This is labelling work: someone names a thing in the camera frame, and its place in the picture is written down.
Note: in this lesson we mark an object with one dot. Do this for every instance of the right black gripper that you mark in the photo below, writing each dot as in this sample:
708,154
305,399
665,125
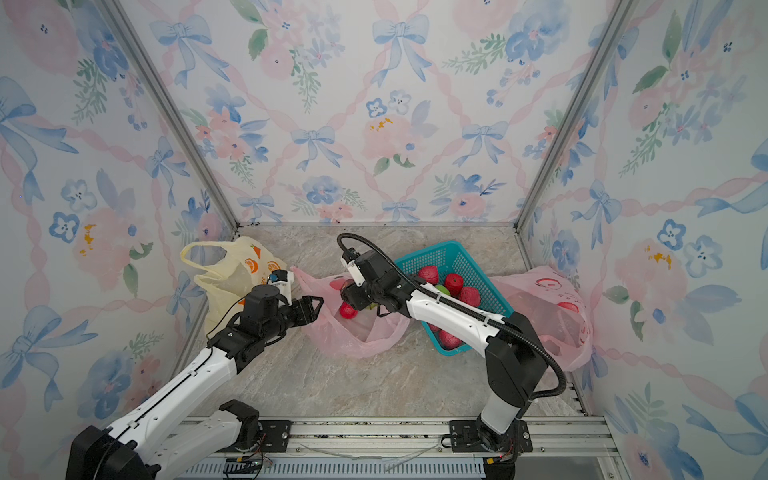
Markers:
354,293

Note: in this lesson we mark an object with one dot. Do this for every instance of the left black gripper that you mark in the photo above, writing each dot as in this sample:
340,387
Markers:
305,308

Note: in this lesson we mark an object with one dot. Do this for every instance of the red apple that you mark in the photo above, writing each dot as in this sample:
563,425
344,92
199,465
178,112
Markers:
347,312
454,283

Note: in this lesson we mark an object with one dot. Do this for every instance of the yellow knotted plastic bag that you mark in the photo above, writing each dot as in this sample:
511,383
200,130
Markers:
245,264

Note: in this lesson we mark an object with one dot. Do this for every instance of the green crinkled toy vegetable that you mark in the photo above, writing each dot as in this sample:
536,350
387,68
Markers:
443,290

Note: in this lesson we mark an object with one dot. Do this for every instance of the pink crinkled toy ball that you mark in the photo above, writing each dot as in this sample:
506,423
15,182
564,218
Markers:
470,296

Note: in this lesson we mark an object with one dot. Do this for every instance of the pink printed plastic bag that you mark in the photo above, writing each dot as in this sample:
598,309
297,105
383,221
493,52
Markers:
556,311

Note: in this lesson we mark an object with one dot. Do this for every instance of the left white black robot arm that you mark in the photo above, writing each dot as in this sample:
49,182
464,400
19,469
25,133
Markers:
143,444

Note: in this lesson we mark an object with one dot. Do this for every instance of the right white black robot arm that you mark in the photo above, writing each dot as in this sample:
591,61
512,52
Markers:
514,357

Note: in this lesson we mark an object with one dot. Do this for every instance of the teal plastic mesh basket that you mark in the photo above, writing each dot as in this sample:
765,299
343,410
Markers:
451,257

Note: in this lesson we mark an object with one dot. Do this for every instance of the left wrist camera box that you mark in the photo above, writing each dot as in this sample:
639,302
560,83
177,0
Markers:
283,281

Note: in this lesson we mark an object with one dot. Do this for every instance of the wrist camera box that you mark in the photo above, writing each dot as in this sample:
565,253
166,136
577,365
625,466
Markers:
349,258
283,281

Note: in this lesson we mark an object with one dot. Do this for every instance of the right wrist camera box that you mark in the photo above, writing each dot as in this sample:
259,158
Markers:
349,258

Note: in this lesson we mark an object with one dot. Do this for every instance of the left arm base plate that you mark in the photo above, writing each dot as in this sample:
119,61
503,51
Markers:
267,436

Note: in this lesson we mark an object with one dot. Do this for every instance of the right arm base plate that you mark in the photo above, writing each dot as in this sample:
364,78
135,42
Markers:
472,436

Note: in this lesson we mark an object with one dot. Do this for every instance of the left aluminium corner post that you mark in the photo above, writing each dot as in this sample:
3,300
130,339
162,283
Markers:
128,38

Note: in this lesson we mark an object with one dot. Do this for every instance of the aluminium corner post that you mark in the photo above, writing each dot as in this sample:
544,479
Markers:
615,26
128,38

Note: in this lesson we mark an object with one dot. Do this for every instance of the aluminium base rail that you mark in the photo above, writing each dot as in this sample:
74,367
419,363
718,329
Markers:
406,438

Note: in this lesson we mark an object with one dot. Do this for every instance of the right aluminium corner post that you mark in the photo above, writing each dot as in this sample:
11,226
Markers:
615,26

